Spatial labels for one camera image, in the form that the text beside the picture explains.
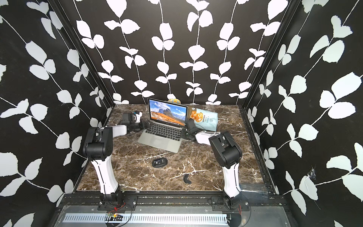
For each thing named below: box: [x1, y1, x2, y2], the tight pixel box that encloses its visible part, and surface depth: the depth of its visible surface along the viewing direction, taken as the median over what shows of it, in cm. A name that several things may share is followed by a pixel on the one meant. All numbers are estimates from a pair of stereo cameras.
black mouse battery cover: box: [183, 173, 192, 185], surface depth 84 cm
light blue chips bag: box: [190, 108, 219, 132], surface depth 113 cm
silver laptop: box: [137, 97, 189, 154], surface depth 103 cm
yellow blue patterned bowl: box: [167, 98, 182, 105], surface depth 121 cm
